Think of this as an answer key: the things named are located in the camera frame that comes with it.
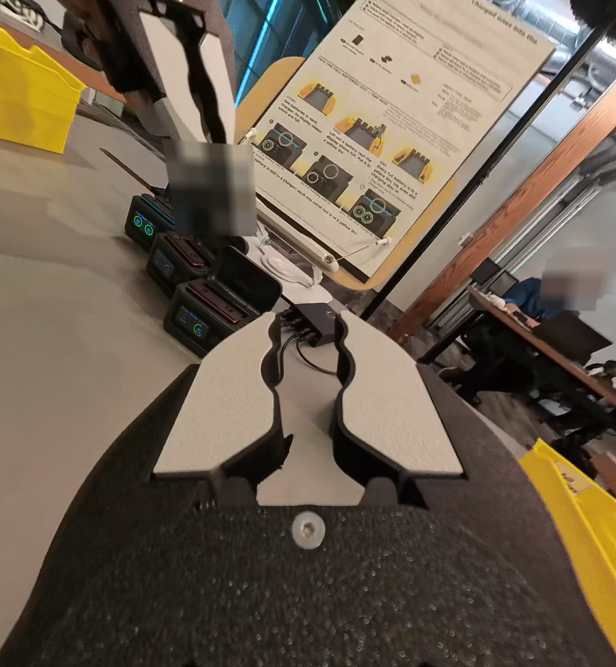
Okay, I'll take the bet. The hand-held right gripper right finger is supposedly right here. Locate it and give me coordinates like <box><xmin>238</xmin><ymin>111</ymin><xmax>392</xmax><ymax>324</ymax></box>
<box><xmin>333</xmin><ymin>311</ymin><xmax>465</xmax><ymax>480</ymax></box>

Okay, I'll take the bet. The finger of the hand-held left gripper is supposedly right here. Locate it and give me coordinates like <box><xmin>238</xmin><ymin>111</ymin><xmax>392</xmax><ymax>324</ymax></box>
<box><xmin>183</xmin><ymin>0</ymin><xmax>238</xmax><ymax>147</ymax></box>
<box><xmin>139</xmin><ymin>9</ymin><xmax>213</xmax><ymax>147</ymax></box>

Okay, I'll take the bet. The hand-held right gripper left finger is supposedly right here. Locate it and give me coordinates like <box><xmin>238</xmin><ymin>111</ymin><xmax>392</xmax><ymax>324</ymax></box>
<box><xmin>154</xmin><ymin>311</ymin><xmax>291</xmax><ymax>480</ymax></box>

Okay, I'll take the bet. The black battery charger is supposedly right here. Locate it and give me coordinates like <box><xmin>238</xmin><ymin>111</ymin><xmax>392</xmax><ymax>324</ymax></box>
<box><xmin>124</xmin><ymin>191</ymin><xmax>179</xmax><ymax>255</ymax></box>
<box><xmin>164</xmin><ymin>248</ymin><xmax>284</xmax><ymax>359</ymax></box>
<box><xmin>147</xmin><ymin>232</ymin><xmax>221</xmax><ymax>297</ymax></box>

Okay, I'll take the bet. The yellow plastic bin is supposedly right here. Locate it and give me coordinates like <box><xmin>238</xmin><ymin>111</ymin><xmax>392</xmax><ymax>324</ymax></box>
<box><xmin>519</xmin><ymin>438</ymin><xmax>616</xmax><ymax>667</ymax></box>
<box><xmin>0</xmin><ymin>11</ymin><xmax>86</xmax><ymax>156</ymax></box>

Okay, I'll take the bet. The red-edged black battery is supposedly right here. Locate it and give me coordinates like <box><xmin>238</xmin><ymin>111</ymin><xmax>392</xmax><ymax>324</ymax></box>
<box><xmin>188</xmin><ymin>286</ymin><xmax>251</xmax><ymax>322</ymax></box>

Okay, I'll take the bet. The black usb hub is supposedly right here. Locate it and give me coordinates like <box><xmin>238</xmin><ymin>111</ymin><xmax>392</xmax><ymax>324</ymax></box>
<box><xmin>277</xmin><ymin>303</ymin><xmax>341</xmax><ymax>346</ymax></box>

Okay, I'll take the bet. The wooden sign board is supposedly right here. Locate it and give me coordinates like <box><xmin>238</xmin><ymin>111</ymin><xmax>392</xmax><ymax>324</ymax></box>
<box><xmin>235</xmin><ymin>58</ymin><xmax>461</xmax><ymax>291</ymax></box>

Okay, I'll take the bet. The white stand base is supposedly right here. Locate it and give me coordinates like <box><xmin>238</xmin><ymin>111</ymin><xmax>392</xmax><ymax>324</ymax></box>
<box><xmin>248</xmin><ymin>238</ymin><xmax>325</xmax><ymax>291</ymax></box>

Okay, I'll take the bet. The wooden desk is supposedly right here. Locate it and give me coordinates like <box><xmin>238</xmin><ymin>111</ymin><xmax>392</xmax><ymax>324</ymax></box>
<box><xmin>470</xmin><ymin>290</ymin><xmax>616</xmax><ymax>429</ymax></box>

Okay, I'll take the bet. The instruction board on stand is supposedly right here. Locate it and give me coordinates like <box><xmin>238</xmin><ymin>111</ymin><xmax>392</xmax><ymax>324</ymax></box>
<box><xmin>254</xmin><ymin>0</ymin><xmax>556</xmax><ymax>281</ymax></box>

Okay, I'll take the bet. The wooden pillar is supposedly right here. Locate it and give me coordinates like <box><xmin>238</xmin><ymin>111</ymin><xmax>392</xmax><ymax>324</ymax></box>
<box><xmin>387</xmin><ymin>63</ymin><xmax>616</xmax><ymax>344</ymax></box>

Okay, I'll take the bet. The black metal stand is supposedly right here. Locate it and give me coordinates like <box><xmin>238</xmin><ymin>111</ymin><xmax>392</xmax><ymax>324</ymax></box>
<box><xmin>360</xmin><ymin>21</ymin><xmax>612</xmax><ymax>323</ymax></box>

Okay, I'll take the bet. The black charging cable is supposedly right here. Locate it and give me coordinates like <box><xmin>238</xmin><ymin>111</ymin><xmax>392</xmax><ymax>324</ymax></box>
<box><xmin>277</xmin><ymin>334</ymin><xmax>340</xmax><ymax>378</ymax></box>

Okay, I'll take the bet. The thin metal wire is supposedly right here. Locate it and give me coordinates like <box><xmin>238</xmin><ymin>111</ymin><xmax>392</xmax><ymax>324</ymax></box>
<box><xmin>332</xmin><ymin>236</ymin><xmax>391</xmax><ymax>265</ymax></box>

